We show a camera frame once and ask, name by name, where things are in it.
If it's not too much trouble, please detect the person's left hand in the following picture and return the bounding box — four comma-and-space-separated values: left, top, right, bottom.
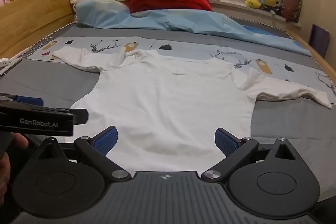
0, 133, 29, 206

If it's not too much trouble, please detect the patterned light blue bed runner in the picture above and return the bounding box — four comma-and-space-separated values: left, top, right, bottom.
24, 36, 335, 104

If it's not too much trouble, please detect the wooden headboard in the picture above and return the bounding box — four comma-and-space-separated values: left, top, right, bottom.
1, 0, 74, 58

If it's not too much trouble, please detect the wooden bed side rail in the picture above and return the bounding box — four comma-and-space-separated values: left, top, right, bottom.
285, 29, 336, 84

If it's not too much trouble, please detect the light blue sheet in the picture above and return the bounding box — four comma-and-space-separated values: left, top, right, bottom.
73, 0, 311, 56

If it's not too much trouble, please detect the dark red cushion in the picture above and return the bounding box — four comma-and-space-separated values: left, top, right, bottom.
281, 0, 302, 23

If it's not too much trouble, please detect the white t-shirt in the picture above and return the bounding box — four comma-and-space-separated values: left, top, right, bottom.
55, 46, 331, 174

